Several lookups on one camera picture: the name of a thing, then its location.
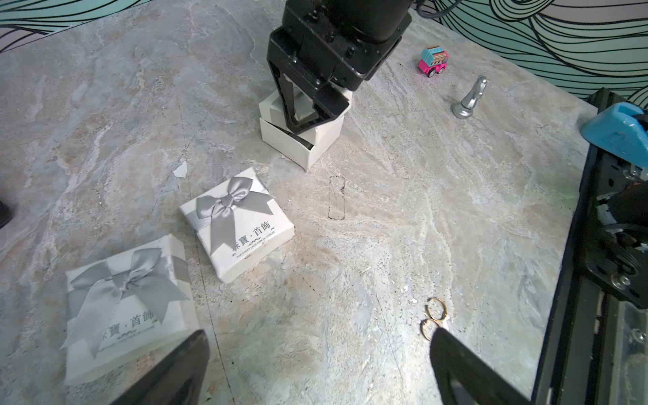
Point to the blue right clamp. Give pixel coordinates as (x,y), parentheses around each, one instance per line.
(620,130)

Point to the white gift box left bow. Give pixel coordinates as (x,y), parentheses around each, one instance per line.
(126,306)

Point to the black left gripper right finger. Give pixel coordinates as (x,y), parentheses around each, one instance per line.
(463,378)

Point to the pink small object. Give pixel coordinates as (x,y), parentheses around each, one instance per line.
(433,61)

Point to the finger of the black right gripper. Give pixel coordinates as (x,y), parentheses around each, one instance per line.
(328,101)

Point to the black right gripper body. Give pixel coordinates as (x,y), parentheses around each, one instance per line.
(340,42)

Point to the black ribbed briefcase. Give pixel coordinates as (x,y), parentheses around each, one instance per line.
(5,214)

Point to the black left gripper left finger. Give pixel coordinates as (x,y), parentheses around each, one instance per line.
(177,379)

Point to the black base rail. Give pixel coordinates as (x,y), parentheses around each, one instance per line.
(595,346)

